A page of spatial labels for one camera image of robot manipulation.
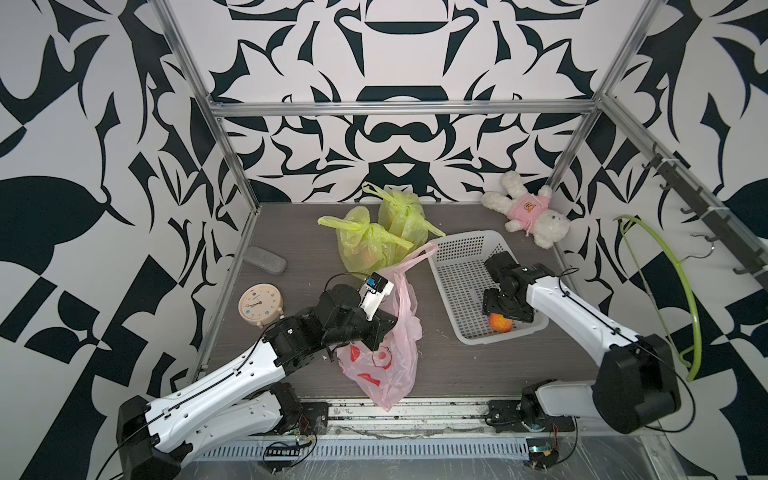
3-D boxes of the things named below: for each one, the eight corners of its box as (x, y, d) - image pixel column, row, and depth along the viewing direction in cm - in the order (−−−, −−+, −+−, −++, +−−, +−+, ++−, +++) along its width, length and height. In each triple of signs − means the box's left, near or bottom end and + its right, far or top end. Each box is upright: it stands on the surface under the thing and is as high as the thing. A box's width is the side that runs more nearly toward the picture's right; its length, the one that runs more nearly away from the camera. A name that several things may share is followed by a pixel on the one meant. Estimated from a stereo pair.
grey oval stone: (241, 258, 105) (239, 254, 103) (252, 247, 108) (250, 243, 106) (280, 277, 100) (278, 273, 98) (290, 265, 103) (288, 261, 101)
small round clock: (234, 327, 90) (230, 323, 88) (247, 287, 98) (244, 283, 96) (279, 327, 90) (276, 323, 88) (288, 287, 98) (286, 283, 96)
